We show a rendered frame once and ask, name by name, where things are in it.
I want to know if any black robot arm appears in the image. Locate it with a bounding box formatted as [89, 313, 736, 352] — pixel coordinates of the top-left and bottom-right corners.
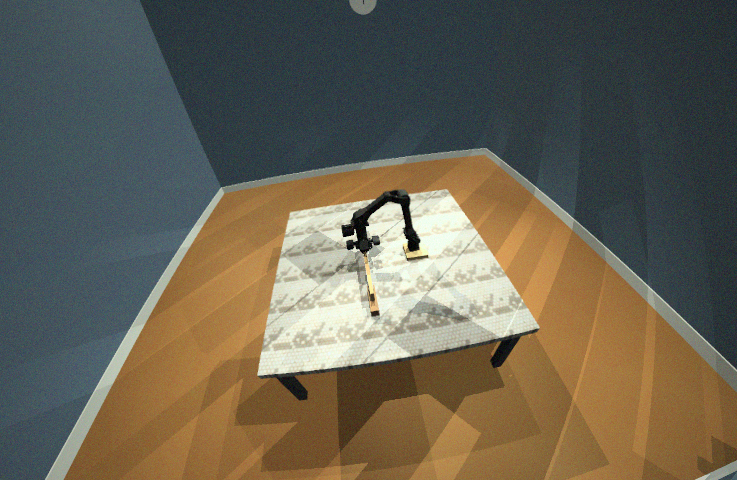
[341, 190, 421, 252]

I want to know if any short wooden post with two pegs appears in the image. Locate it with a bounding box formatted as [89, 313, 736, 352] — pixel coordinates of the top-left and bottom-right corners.
[367, 282, 380, 317]

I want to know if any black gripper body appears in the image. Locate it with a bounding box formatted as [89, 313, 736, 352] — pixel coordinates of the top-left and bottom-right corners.
[346, 233, 380, 250]

